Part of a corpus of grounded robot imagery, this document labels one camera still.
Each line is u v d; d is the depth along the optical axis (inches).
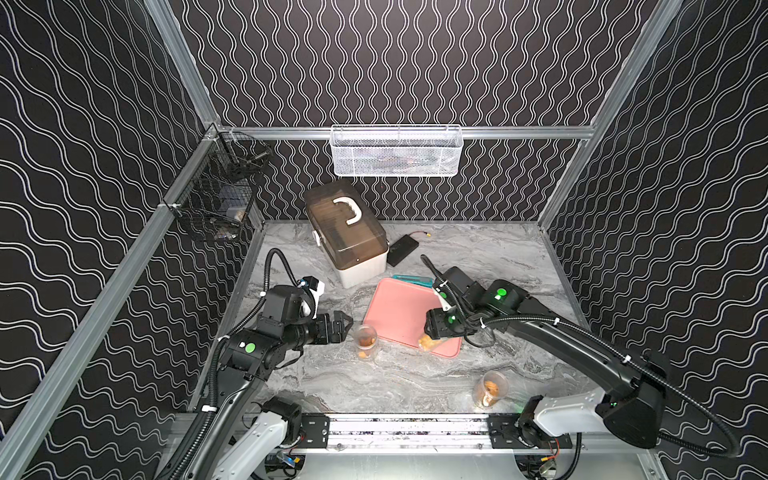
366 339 33.0
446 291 22.5
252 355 18.4
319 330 24.4
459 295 22.2
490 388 30.0
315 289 25.9
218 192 35.5
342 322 25.2
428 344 30.2
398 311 38.4
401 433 29.6
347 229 40.6
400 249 43.5
